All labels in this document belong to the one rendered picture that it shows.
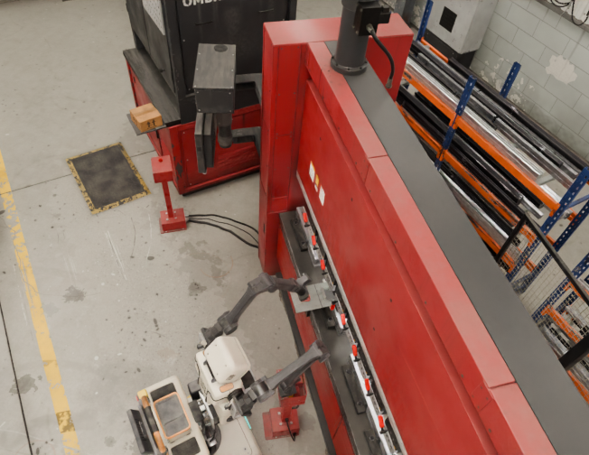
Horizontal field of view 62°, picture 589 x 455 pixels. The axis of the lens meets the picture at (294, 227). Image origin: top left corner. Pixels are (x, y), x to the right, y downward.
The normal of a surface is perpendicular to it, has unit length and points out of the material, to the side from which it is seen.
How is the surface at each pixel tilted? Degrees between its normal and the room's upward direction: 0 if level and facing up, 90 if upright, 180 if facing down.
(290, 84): 90
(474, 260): 0
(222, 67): 0
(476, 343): 0
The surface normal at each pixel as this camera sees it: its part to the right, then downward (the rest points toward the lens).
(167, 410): 0.07, -0.63
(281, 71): 0.26, 0.76
